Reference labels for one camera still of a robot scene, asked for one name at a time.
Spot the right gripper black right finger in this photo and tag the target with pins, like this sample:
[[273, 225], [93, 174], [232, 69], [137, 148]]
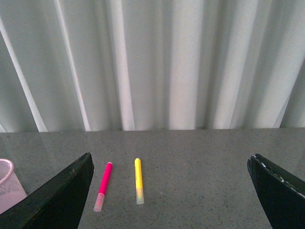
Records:
[[281, 194]]

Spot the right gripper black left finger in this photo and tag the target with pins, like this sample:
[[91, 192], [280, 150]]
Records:
[[58, 204]]

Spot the pink highlighter pen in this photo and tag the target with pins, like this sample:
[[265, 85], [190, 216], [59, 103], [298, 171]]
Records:
[[103, 188]]

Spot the pink mesh pen cup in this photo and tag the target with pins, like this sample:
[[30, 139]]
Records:
[[11, 190]]

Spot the yellow highlighter pen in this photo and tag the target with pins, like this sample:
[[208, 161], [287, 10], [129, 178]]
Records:
[[138, 182]]

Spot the white pleated curtain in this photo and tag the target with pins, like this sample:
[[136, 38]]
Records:
[[133, 65]]

